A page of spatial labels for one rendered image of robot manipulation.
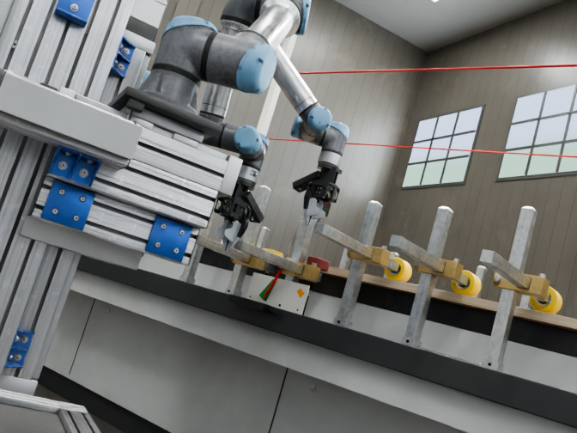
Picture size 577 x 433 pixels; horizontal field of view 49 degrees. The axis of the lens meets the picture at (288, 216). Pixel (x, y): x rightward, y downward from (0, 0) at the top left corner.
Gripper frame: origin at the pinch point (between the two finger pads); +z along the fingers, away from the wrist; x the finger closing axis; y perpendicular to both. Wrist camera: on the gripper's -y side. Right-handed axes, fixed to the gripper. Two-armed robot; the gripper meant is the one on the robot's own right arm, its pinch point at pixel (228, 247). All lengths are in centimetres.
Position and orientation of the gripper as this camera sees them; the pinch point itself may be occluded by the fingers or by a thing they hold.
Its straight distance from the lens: 192.0
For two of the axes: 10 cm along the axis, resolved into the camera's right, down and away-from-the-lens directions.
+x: 7.6, 1.2, -6.4
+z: -2.8, 9.5, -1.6
